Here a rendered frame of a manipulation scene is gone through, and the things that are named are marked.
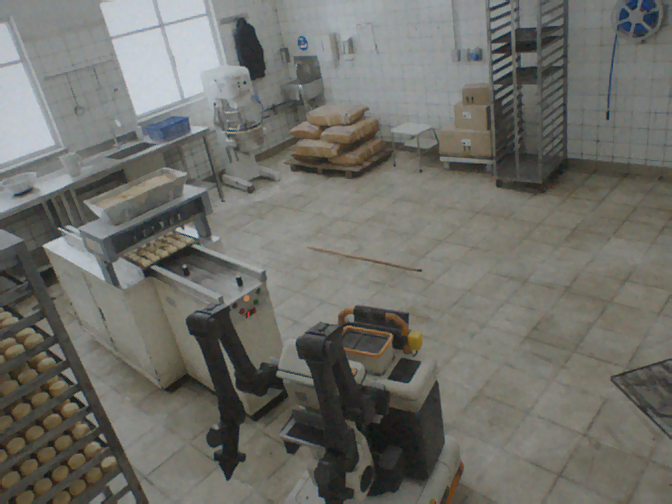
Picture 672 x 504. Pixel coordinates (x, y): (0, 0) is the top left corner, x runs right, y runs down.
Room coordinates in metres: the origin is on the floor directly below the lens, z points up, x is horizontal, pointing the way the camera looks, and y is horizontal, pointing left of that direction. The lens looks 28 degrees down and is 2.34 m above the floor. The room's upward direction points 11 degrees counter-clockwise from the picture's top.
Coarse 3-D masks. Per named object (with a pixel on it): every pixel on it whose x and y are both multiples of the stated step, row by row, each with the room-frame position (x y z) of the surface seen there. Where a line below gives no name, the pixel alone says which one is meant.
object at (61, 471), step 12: (96, 444) 1.46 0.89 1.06; (72, 456) 1.43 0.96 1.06; (84, 456) 1.43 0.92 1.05; (60, 468) 1.38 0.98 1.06; (72, 468) 1.39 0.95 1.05; (36, 480) 1.36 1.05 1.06; (48, 480) 1.34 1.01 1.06; (60, 480) 1.35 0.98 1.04; (24, 492) 1.31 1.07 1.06; (36, 492) 1.31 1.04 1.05
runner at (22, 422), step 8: (64, 392) 1.41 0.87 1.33; (72, 392) 1.42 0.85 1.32; (56, 400) 1.39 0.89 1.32; (64, 400) 1.40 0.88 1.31; (40, 408) 1.35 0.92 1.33; (48, 408) 1.37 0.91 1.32; (24, 416) 1.32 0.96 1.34; (32, 416) 1.33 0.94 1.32; (16, 424) 1.30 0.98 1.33; (24, 424) 1.31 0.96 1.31; (0, 432) 1.27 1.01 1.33; (8, 432) 1.28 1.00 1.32; (0, 440) 1.27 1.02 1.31
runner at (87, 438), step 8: (96, 432) 1.43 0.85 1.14; (80, 440) 1.39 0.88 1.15; (88, 440) 1.40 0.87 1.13; (72, 448) 1.37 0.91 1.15; (80, 448) 1.38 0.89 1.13; (56, 456) 1.34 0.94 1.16; (64, 456) 1.35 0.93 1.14; (48, 464) 1.32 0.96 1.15; (56, 464) 1.33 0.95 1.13; (32, 472) 1.29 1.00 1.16; (40, 472) 1.30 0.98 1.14; (24, 480) 1.27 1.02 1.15; (32, 480) 1.28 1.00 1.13; (16, 488) 1.25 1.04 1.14; (24, 488) 1.26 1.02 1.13; (0, 496) 1.22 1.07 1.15; (8, 496) 1.23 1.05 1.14
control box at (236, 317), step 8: (248, 288) 2.71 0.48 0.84; (256, 288) 2.70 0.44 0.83; (240, 296) 2.64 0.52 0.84; (256, 296) 2.70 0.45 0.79; (264, 296) 2.73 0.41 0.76; (232, 304) 2.60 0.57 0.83; (240, 304) 2.63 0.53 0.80; (248, 304) 2.66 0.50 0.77; (264, 304) 2.72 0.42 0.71; (232, 312) 2.59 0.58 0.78; (232, 320) 2.58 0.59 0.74; (240, 320) 2.61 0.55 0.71
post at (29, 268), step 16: (16, 240) 1.44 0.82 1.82; (16, 256) 1.42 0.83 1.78; (32, 272) 1.42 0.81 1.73; (32, 288) 1.42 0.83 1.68; (48, 304) 1.42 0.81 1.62; (48, 320) 1.42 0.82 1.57; (64, 336) 1.42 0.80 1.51; (64, 352) 1.42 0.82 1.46; (80, 368) 1.43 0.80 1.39; (80, 384) 1.42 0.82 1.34; (96, 400) 1.43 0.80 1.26; (96, 416) 1.42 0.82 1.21; (112, 432) 1.43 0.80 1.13; (112, 448) 1.42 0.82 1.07; (128, 464) 1.43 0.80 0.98; (128, 480) 1.41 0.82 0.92; (144, 496) 1.43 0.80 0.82
